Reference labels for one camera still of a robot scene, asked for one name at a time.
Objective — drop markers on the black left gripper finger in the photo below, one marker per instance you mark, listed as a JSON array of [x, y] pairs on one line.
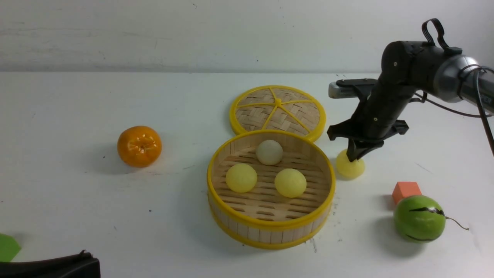
[[81, 265]]

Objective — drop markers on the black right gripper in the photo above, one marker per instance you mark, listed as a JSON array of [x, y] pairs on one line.
[[366, 135]]

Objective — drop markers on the yellow bun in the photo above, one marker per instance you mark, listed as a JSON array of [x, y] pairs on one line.
[[349, 169], [241, 178], [290, 183]]

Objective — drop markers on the white cream bun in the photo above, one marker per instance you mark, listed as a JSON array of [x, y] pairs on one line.
[[269, 152]]

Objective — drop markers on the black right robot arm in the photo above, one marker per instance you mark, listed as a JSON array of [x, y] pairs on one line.
[[410, 72]]

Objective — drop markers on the yellow-rimmed woven steamer lid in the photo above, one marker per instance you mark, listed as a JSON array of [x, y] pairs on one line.
[[275, 107]]

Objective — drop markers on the yellow-rimmed bamboo steamer tray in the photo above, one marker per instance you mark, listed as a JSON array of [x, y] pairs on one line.
[[262, 218]]

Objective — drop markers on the orange foam block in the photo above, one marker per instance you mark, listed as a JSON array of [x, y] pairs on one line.
[[405, 189]]

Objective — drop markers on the green foam block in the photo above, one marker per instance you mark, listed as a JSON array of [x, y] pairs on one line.
[[9, 248]]

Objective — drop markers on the green toy watermelon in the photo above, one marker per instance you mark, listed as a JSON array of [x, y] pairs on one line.
[[420, 219]]

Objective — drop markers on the orange toy tangerine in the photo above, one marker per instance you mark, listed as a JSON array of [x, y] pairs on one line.
[[139, 146]]

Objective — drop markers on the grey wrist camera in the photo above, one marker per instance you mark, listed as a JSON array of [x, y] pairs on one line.
[[351, 88]]

